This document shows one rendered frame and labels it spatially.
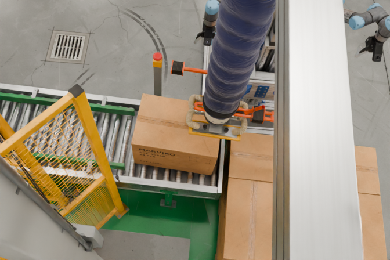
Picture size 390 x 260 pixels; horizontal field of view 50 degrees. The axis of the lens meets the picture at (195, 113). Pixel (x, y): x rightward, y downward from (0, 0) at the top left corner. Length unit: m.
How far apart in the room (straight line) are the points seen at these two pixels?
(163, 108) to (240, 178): 0.82
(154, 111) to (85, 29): 1.87
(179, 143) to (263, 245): 0.97
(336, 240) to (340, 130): 0.16
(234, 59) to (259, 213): 1.57
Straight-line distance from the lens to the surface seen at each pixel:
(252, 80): 3.17
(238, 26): 1.76
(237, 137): 2.69
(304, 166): 0.62
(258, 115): 2.64
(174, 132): 2.90
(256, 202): 3.23
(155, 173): 3.21
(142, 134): 2.89
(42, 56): 4.50
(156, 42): 4.44
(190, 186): 3.14
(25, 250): 1.22
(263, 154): 3.37
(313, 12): 0.78
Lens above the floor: 3.61
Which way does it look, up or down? 64 degrees down
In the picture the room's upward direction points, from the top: 10 degrees clockwise
